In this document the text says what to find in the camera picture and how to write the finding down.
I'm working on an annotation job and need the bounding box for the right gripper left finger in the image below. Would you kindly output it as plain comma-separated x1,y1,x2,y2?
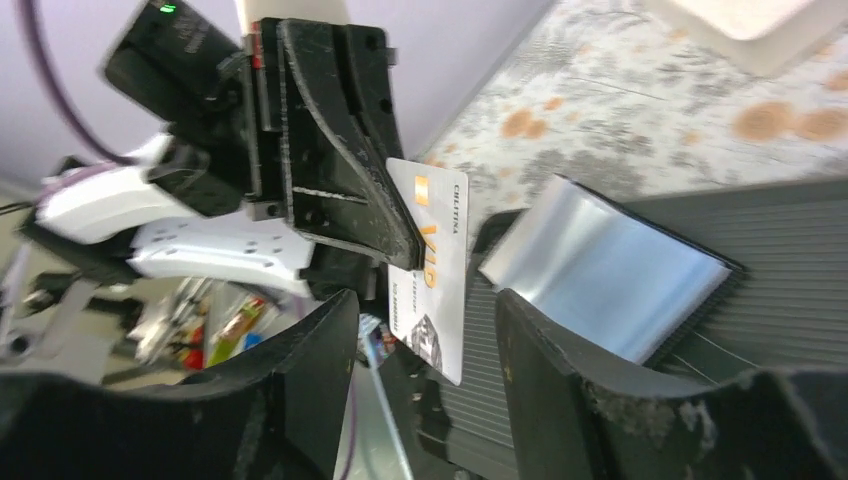
1,290,359,479

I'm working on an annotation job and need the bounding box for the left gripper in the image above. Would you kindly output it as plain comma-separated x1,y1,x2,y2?
245,18,424,270

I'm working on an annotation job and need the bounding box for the white plastic tray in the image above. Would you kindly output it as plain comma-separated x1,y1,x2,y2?
644,0,847,77

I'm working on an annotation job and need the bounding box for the credit card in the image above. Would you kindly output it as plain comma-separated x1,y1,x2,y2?
387,158,469,385

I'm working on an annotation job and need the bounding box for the floral tablecloth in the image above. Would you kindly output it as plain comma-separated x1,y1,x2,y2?
422,1,847,228

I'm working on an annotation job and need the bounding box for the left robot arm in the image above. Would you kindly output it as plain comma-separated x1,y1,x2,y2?
19,1,424,299

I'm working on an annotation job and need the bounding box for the dark grey hard case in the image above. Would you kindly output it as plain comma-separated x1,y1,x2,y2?
411,177,847,479

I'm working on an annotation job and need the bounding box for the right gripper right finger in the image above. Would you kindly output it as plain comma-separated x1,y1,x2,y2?
495,289,847,479

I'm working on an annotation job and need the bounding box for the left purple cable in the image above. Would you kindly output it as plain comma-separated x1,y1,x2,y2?
16,0,137,167

